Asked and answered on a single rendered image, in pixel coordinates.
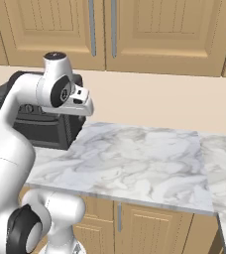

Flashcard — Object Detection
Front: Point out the grey lower cabinet handle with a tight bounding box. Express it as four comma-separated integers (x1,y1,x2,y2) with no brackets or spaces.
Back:
116,202,123,233

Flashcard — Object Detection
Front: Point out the black toaster oven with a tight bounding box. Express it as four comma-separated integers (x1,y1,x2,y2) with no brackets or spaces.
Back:
0,70,86,152

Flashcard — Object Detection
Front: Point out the grey upper cabinet handle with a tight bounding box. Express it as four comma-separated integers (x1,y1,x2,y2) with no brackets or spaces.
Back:
110,0,119,60
87,0,97,58

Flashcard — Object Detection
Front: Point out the wide tan upper cabinet door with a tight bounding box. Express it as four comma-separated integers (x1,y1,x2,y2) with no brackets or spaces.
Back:
104,0,226,78
0,0,106,71

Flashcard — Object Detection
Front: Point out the tan lower cabinet door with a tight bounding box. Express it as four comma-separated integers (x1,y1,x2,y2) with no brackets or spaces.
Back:
114,201,194,254
72,195,116,254

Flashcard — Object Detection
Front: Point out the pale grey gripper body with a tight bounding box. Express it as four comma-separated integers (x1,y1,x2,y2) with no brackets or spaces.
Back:
41,98,95,118

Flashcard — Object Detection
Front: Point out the grey cabinet handle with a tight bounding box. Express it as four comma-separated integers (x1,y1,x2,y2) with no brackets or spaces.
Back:
110,0,119,60
87,0,97,58
116,202,123,233

